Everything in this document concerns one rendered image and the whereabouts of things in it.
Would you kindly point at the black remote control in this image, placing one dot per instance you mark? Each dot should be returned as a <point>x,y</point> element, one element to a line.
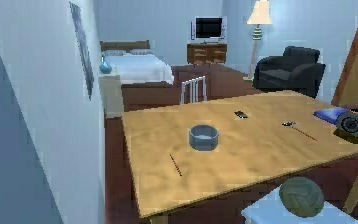
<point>241,114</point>

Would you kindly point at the brown wooden room door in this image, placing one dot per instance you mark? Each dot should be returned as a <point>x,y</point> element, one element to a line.
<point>353,63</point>

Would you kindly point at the bed with white sheet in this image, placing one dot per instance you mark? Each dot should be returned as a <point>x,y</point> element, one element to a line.
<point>140,71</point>

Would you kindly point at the white low table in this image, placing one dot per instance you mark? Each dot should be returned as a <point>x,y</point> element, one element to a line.
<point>270,211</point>

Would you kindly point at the grey glass bowl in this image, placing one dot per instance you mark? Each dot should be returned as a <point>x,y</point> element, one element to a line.
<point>203,137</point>

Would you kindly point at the pale bedside table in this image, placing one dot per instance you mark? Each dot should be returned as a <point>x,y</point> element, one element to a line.
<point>111,95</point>

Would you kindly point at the floor lamp with cream shade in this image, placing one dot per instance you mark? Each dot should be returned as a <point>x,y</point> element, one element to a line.
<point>258,30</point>

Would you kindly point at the thin dark pencil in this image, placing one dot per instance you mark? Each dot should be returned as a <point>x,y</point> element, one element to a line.
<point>175,165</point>

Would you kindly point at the black armchair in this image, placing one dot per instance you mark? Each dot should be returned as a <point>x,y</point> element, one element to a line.
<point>288,71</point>

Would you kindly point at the grey pillow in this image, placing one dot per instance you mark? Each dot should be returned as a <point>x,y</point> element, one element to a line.
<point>140,51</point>
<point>113,52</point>

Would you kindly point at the white slatted chair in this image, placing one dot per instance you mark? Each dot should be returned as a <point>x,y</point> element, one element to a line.
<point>193,89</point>

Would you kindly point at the round grey alarm clock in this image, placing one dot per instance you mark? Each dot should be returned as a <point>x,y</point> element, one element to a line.
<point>351,124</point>

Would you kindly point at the white framed television set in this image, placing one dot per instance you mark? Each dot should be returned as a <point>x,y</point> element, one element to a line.
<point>208,29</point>

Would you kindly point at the light wooden table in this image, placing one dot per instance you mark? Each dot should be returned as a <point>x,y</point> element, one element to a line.
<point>253,156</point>

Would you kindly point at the framed dark wall picture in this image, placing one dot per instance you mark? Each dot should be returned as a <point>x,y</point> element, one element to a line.
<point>83,46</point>

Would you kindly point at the blue glass vase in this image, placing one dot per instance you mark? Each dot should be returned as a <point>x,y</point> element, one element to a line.
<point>105,67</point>

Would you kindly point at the brown wooden dresser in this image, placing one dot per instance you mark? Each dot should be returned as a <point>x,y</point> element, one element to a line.
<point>207,53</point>

